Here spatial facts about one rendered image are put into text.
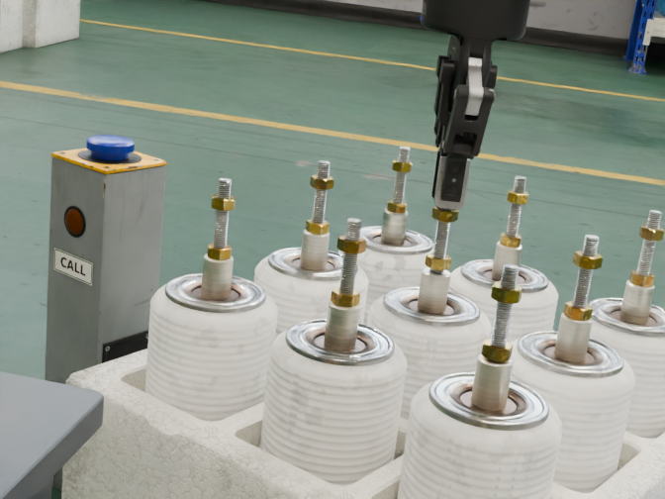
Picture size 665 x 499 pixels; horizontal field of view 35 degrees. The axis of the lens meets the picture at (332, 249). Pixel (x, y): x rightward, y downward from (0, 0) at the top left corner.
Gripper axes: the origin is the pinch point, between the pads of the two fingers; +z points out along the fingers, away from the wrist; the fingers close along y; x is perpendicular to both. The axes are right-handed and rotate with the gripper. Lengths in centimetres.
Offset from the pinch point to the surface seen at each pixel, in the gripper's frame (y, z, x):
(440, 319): 3.0, 10.0, 0.4
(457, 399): 16.9, 10.1, 0.1
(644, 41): -414, 19, 137
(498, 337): 16.8, 5.7, 2.0
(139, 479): 8.6, 22.7, -20.5
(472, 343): 3.8, 11.3, 2.9
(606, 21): -491, 17, 138
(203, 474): 12.4, 19.6, -15.6
